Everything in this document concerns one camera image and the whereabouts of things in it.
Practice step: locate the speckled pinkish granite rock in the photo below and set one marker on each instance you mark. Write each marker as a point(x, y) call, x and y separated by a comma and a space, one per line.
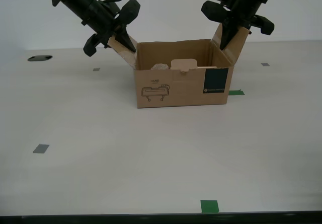
point(159, 66)

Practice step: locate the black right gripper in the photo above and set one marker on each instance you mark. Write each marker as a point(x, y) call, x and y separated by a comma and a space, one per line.
point(241, 12)

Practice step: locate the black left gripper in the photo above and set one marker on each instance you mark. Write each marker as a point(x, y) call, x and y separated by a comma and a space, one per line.
point(100, 25)

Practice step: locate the brown cardboard box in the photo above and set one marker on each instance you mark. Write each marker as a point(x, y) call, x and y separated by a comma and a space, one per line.
point(181, 90)

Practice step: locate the black oval table grommet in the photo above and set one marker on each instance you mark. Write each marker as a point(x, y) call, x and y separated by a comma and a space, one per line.
point(40, 58)

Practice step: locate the green tape square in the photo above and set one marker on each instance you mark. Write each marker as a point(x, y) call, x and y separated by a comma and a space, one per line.
point(209, 206)

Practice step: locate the green tape strip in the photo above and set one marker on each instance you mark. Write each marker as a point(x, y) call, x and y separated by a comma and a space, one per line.
point(236, 92)

